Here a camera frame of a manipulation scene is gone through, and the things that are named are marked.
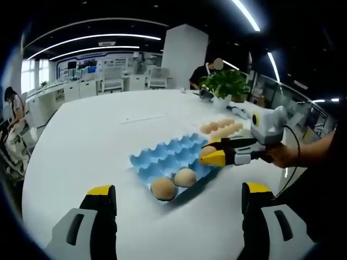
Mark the white plant pot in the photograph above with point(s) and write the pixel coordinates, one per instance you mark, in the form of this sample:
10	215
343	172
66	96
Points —
223	102

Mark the white mesh chair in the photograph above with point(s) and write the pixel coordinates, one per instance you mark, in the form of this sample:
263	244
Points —
112	78
160	77

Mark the blue egg tray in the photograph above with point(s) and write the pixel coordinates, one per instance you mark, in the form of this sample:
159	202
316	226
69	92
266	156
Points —
168	151

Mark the small white object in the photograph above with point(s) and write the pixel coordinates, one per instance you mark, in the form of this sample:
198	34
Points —
183	90

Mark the white and blue device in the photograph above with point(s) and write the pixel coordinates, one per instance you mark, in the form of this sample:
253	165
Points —
238	112

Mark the green potted plant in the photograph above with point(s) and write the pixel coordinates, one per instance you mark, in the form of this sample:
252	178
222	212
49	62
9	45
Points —
227	81

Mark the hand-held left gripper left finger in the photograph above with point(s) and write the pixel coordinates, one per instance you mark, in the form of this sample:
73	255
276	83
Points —
81	233

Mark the dark grey object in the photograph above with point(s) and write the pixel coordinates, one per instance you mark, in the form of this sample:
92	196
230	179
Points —
206	95

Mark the person's right hand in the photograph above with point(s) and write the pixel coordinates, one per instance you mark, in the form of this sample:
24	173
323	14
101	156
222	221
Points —
287	155

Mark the cluster of brown eggs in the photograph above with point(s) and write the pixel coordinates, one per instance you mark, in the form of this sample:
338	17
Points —
207	127

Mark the white table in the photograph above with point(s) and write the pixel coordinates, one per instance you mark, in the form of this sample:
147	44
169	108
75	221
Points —
95	135

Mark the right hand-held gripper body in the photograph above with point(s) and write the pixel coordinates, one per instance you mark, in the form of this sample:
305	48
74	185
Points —
268	124

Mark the ceiling light strip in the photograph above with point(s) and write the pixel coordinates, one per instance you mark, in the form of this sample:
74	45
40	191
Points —
249	16
273	66
108	35
95	49

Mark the ceiling air vent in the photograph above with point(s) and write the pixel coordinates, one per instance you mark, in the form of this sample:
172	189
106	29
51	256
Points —
107	43

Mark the single brown egg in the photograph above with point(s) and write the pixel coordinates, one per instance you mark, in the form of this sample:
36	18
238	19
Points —
185	177
162	189
207	151

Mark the person's dark clothing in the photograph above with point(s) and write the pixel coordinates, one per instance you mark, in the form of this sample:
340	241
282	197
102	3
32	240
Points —
311	200

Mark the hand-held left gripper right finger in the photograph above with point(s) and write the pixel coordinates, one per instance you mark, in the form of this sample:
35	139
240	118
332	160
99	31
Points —
265	230

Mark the white cabinet counter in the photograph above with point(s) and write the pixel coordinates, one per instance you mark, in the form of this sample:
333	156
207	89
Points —
73	90

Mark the blue framed wall display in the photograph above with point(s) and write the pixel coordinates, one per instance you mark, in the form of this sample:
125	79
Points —
81	66

